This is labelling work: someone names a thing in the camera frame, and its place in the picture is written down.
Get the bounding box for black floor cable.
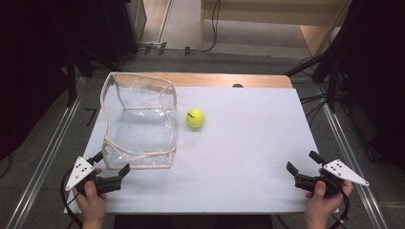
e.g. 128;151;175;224
139;0;222;54

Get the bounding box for yellow tennis ball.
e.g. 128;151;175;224
185;108;206;129

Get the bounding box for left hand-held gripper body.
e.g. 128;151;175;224
65;156;123;196

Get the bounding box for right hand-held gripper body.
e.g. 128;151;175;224
294;158;371;198

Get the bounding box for black tripod stand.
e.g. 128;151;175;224
285;47;339;114

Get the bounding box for black stand leg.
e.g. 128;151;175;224
66;47;78;108

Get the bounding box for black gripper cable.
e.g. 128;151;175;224
329;185;352;229
59;168;84;229

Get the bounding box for light wooden furniture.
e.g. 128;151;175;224
200;0;352;58

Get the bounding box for person's right hand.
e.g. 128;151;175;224
304;179;354;221

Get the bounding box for person's left hand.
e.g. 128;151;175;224
72;179;108;222

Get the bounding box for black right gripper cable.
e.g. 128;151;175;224
329;185;352;229

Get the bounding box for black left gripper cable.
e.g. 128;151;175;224
59;168;84;229

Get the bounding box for transparent bag with beige trim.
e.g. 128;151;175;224
99;72;179;170

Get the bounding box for bundle of black cables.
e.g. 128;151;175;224
299;90;336;126

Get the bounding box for metal floor rail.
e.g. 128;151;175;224
5;76;86;229
313;83;390;229

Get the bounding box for black curtain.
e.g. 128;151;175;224
330;0;405;171
0;0;139;161

